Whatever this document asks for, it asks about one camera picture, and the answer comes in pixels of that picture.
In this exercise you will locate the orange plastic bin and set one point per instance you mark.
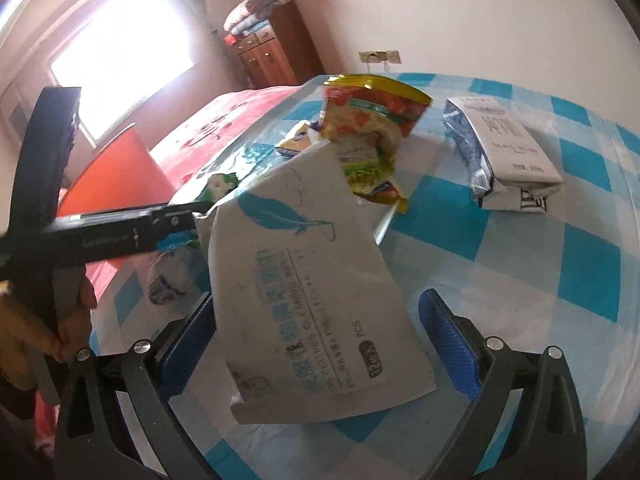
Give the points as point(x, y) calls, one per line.
point(115, 170)

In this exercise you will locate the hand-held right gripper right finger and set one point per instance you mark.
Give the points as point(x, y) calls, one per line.
point(450, 350)

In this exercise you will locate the clear printed plastic wrapper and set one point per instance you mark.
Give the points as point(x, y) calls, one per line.
point(167, 275)

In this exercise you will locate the yellow vegetable print snack packet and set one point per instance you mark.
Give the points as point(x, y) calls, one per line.
point(360, 115)

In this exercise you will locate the window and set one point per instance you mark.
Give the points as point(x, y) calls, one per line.
point(125, 35)

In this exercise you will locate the white feather print wipes packet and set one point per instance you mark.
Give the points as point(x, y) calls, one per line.
point(300, 285)

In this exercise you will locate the grey folded blanket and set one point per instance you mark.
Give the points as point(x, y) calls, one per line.
point(250, 26)

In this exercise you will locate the blue white checkered tablecloth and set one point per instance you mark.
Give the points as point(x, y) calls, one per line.
point(550, 270)

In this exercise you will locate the brown wooden cabinet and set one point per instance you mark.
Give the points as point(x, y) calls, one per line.
point(280, 55)

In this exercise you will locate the person's left hand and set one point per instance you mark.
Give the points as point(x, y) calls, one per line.
point(75, 325)

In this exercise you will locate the small red box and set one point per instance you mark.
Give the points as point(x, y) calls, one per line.
point(230, 39)

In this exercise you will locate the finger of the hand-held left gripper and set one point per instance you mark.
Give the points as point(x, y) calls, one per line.
point(172, 227)
point(190, 206)

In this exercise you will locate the small yellow packet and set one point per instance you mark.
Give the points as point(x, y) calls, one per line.
point(297, 142)

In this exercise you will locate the white green printed packet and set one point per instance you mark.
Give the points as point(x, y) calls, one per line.
point(220, 182)

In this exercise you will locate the red printed bed blanket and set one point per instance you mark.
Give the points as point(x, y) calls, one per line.
point(215, 120)

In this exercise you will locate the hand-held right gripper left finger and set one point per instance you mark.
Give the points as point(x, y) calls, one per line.
point(186, 355)

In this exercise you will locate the pink folded blanket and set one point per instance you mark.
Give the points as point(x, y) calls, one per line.
point(260, 0)

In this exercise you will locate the white blue printed bag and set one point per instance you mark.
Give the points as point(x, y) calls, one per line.
point(505, 145)

